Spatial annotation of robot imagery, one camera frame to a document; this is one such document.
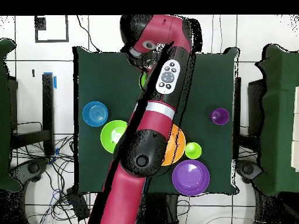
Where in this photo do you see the small ribbed green bowl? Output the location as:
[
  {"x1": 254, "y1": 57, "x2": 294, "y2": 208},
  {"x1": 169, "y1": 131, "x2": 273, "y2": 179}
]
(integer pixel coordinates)
[{"x1": 139, "y1": 71, "x2": 148, "y2": 90}]

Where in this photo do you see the large orange bowl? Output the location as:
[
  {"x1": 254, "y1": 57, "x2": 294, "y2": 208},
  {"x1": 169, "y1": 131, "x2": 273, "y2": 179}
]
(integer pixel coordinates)
[{"x1": 161, "y1": 123, "x2": 187, "y2": 167}]

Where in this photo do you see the purple cup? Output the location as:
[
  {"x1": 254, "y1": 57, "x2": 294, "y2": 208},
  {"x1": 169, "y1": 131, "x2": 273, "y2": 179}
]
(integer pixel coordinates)
[{"x1": 209, "y1": 107, "x2": 230, "y2": 126}]

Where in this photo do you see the dark green tablecloth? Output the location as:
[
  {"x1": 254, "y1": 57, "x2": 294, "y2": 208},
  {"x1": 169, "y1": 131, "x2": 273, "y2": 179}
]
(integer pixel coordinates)
[{"x1": 72, "y1": 45, "x2": 240, "y2": 196}]

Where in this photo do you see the shallow blue bowl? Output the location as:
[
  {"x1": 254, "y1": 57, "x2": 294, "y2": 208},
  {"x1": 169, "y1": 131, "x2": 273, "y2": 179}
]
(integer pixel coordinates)
[{"x1": 82, "y1": 100, "x2": 109, "y2": 127}]

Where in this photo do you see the large green bowl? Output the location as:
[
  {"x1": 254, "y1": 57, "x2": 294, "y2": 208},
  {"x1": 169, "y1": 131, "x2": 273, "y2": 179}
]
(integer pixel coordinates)
[{"x1": 100, "y1": 120, "x2": 128, "y2": 155}]

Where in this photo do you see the green cup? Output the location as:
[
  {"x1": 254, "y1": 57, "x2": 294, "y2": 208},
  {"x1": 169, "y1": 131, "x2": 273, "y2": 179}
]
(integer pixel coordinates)
[{"x1": 185, "y1": 141, "x2": 203, "y2": 160}]

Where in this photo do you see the black stand beam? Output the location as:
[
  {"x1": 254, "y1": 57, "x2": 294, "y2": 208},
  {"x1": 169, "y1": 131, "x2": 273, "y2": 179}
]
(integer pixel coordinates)
[{"x1": 234, "y1": 76, "x2": 242, "y2": 159}]

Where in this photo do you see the purple bowl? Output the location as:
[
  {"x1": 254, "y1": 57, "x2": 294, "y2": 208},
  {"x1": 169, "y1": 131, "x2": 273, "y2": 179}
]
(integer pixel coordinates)
[{"x1": 172, "y1": 159, "x2": 210, "y2": 197}]

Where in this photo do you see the green cloth side table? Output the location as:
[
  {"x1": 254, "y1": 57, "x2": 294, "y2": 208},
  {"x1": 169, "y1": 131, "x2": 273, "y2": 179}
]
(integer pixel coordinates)
[
  {"x1": 0, "y1": 38, "x2": 23, "y2": 193},
  {"x1": 255, "y1": 43, "x2": 299, "y2": 197}
]

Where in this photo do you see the black chair base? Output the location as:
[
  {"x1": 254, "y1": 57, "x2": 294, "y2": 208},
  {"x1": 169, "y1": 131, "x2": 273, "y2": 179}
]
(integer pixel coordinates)
[
  {"x1": 235, "y1": 159, "x2": 263, "y2": 185},
  {"x1": 10, "y1": 157, "x2": 50, "y2": 185}
]

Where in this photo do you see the black power strip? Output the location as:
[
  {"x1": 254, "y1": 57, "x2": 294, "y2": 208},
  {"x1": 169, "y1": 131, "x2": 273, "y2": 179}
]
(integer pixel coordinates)
[{"x1": 65, "y1": 186, "x2": 91, "y2": 221}]

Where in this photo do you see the white box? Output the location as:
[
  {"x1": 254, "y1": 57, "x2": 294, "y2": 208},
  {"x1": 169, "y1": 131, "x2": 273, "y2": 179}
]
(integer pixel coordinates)
[{"x1": 290, "y1": 85, "x2": 299, "y2": 173}]

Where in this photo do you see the black cable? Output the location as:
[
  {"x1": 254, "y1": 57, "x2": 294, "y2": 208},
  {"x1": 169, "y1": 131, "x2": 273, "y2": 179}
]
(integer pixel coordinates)
[{"x1": 76, "y1": 15, "x2": 102, "y2": 53}]

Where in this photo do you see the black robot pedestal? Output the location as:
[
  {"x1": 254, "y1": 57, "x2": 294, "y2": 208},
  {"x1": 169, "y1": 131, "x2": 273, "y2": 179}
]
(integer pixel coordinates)
[{"x1": 140, "y1": 192, "x2": 179, "y2": 224}]

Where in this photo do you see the tangle of cables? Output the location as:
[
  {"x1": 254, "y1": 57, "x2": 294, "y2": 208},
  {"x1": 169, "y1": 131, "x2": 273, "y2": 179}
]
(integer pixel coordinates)
[{"x1": 13, "y1": 135, "x2": 99, "y2": 224}]

